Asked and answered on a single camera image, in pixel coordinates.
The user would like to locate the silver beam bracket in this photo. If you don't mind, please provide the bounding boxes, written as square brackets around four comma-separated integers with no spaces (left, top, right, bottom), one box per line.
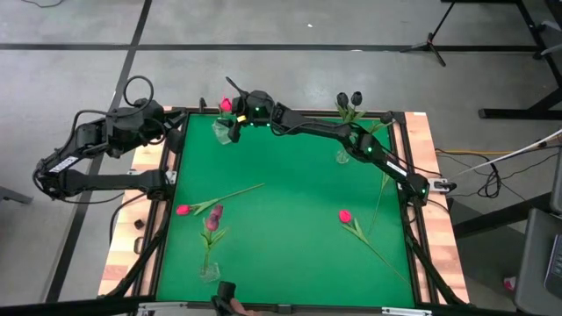
[380,306,434,316]
[137,301,189,316]

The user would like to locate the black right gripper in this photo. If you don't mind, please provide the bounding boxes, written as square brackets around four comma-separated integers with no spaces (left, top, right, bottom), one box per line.
[225,76,276,144]

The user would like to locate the black handheld device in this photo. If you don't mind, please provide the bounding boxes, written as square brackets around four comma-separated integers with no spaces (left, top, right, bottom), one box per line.
[210,280,238,316]

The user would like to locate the bright pink artificial tulip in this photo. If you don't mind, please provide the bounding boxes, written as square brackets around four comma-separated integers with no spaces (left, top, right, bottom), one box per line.
[218,90,234,133]
[338,209,409,284]
[176,183,266,217]

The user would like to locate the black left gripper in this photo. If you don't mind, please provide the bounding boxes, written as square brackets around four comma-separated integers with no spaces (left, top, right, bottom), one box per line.
[133,104,188,154]

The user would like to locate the green table mat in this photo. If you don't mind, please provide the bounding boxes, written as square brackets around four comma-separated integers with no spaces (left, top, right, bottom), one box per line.
[155,112,416,308]

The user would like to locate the grey office chair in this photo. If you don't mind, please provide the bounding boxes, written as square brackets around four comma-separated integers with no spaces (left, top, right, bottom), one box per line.
[513,208,562,316]

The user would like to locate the silver cable bracket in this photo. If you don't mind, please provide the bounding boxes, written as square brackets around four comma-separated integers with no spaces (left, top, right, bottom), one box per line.
[429,177,458,194]

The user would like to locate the black metal table frame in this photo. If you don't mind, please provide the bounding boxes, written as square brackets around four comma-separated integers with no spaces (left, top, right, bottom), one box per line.
[97,106,471,308]

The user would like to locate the yellow hanging cable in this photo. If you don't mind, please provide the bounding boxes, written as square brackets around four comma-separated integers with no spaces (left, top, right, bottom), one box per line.
[434,147,562,156]

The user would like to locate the black rig beam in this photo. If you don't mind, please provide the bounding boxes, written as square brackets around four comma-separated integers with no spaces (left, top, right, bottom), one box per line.
[0,294,562,316]

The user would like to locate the black desk leg bar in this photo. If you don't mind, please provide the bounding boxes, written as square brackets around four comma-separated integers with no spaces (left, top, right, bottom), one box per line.
[451,191,555,239]

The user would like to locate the black cable bundle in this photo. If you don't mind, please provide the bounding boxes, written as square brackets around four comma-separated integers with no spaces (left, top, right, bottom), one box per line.
[438,151,562,199]

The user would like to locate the black desk frame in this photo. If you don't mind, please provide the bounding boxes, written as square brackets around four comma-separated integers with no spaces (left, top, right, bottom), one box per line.
[441,0,562,120]

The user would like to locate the white rod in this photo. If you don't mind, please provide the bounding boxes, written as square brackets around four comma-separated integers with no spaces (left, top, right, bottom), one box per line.
[447,128,562,180]

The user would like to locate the black tripod stand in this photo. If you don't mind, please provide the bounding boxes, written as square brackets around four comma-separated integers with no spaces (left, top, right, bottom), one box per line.
[399,2,458,68]

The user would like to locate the round clear glass vase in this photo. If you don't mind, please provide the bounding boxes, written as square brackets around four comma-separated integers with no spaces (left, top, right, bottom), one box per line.
[212,118,234,146]

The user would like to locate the person's hand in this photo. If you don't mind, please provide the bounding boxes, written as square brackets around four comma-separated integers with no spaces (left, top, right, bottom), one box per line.
[230,298,264,316]

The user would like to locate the square clear glass vase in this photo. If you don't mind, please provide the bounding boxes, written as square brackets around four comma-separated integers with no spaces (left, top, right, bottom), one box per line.
[199,262,221,284]

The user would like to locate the grey chair base leg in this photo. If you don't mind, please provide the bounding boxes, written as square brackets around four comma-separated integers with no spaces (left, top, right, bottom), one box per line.
[0,186,34,205]

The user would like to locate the grey panel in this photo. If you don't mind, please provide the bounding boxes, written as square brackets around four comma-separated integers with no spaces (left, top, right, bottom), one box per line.
[551,148,562,216]

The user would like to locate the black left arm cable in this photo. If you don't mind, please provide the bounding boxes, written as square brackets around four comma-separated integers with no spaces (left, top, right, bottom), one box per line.
[122,75,155,109]

